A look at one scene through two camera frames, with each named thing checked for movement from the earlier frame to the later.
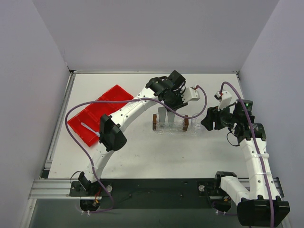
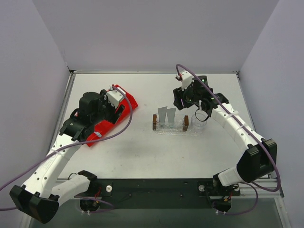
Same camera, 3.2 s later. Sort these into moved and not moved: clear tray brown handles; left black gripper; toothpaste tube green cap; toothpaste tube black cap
Moved: left black gripper
Not moved: clear tray brown handles; toothpaste tube green cap; toothpaste tube black cap
